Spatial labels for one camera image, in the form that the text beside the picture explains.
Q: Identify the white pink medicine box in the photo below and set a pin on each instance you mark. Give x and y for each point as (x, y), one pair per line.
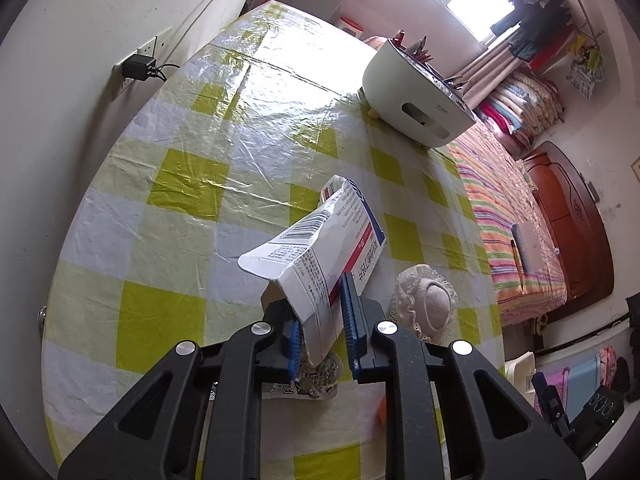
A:
(320, 250)

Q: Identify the white lace padded cup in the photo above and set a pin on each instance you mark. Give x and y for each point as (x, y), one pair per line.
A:
(430, 305)

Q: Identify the striped bed sheet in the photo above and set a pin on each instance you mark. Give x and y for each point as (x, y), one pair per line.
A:
(500, 195)

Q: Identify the floral hanging bag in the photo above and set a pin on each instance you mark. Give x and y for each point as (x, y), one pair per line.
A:
(585, 72)

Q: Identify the grey notebook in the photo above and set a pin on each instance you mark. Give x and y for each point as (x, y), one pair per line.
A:
(529, 247)

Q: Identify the white desktop bin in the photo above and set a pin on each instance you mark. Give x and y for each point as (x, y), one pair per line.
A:
(405, 90)

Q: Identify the red white plastic stool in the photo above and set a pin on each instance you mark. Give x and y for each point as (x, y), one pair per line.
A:
(350, 25)

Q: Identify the light blue storage box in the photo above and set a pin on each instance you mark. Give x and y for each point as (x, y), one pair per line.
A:
(570, 375)

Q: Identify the orange pen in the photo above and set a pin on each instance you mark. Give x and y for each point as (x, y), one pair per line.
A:
(516, 260)

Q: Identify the row of hanging clothes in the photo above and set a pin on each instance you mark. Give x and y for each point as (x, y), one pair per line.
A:
(530, 15)

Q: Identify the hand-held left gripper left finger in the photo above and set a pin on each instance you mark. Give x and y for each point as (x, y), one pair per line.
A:
(295, 345)

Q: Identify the pink curtain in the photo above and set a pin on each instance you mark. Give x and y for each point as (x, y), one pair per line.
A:
(487, 70)

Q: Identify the black power adapter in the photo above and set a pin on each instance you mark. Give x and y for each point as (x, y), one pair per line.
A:
(139, 67)

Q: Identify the wooden headboard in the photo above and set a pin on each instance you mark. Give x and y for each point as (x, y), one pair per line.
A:
(575, 220)

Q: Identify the silver pill blister pack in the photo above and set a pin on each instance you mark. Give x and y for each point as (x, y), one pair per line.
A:
(320, 379)

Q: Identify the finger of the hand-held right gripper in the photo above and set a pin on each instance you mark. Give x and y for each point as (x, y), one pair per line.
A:
(550, 400)

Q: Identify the red brown clip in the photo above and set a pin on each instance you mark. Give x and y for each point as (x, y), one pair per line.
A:
(407, 45)
(456, 82)

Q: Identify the white plastic chair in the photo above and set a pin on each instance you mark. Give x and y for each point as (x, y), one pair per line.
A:
(520, 372)

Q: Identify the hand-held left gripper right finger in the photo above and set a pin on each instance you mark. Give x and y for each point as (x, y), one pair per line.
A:
(350, 325)

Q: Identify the white wall socket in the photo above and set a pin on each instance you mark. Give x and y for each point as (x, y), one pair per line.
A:
(160, 42)

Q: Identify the stack of folded blankets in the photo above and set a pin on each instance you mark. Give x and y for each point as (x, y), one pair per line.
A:
(520, 105)

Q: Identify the pink patterned bag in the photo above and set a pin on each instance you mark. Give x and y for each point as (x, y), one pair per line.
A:
(607, 362)

